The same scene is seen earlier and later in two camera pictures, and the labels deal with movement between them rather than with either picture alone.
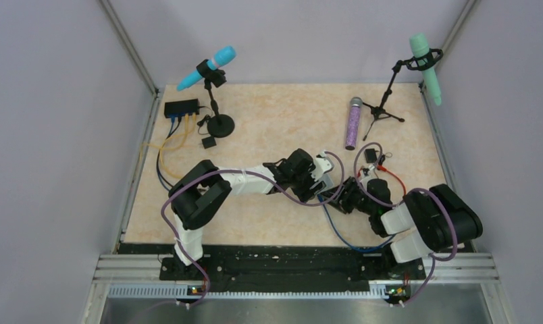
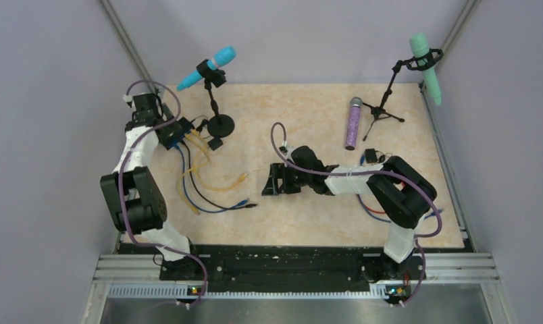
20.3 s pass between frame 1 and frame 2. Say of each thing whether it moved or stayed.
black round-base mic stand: stayed
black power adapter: stayed
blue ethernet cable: moved
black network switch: moved
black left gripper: moved
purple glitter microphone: stayed
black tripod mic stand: stayed
